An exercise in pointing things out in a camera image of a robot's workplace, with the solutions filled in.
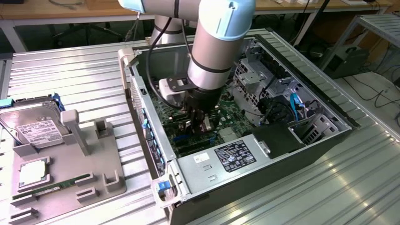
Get green RAM stick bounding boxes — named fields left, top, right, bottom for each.
left=12, top=175, right=90, bottom=200

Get black box machine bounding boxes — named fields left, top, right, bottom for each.
left=318, top=45, right=370, bottom=79

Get wooden desk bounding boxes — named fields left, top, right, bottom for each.
left=0, top=0, right=393, bottom=24

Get green motherboard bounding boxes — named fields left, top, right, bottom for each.
left=146, top=88, right=254, bottom=158

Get black floor cable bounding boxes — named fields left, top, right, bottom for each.
left=341, top=76, right=400, bottom=107

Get black stand legs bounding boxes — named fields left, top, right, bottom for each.
left=50, top=22, right=126, bottom=45

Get blue disk caddy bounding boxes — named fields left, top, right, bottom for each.
left=0, top=92, right=66, bottom=113

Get metal slat side table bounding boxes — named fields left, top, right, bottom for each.
left=336, top=14, right=400, bottom=78

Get silver power supply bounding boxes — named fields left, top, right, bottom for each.
left=176, top=133, right=270, bottom=195

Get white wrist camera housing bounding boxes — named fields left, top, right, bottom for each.
left=158, top=77, right=200, bottom=107

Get CPU chip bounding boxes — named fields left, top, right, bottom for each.
left=18, top=160, right=50, bottom=186

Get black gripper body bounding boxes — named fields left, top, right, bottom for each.
left=182, top=86, right=225, bottom=116

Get silver hard disk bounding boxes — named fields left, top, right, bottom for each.
left=0, top=100, right=70, bottom=150

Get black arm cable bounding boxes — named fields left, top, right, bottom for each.
left=146, top=16, right=188, bottom=110

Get blue disk wire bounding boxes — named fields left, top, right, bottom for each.
left=289, top=92, right=306, bottom=123

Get black expansion slot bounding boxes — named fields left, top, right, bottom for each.
left=176, top=140, right=213, bottom=153

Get grey parts rack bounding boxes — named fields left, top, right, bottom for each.
left=8, top=109, right=129, bottom=225

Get metal disk bay cage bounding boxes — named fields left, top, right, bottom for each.
left=232, top=38, right=301, bottom=123

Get green GPU card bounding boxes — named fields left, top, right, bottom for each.
left=189, top=112, right=218, bottom=138

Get silver chipset heatsink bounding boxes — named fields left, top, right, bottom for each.
left=218, top=128, right=241, bottom=142

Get open PC case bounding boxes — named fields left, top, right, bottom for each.
left=117, top=34, right=360, bottom=225

